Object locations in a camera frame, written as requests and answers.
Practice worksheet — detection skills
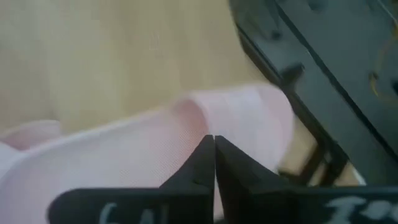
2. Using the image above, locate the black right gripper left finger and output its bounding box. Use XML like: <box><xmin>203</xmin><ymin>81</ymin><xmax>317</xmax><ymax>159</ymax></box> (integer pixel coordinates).
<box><xmin>46</xmin><ymin>134</ymin><xmax>216</xmax><ymax>224</ymax></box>

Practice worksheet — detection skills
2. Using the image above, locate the black aluminium table frame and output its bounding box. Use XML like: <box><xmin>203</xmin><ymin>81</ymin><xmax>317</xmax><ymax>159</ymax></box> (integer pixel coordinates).
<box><xmin>228</xmin><ymin>0</ymin><xmax>398</xmax><ymax>187</ymax></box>

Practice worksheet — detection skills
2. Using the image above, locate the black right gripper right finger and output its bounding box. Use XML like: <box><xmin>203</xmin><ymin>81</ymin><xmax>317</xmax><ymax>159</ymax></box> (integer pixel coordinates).
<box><xmin>214</xmin><ymin>135</ymin><xmax>398</xmax><ymax>224</ymax></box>

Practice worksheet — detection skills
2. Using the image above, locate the wooden shelf with black frame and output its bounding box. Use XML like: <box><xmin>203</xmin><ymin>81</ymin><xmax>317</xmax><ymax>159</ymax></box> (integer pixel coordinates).
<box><xmin>0</xmin><ymin>0</ymin><xmax>348</xmax><ymax>187</ymax></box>

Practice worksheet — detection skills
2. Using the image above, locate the pink rubber slide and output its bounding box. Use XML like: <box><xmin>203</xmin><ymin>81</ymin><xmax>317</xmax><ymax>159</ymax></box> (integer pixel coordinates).
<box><xmin>0</xmin><ymin>119</ymin><xmax>62</xmax><ymax>152</ymax></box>
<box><xmin>0</xmin><ymin>83</ymin><xmax>295</xmax><ymax>224</ymax></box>

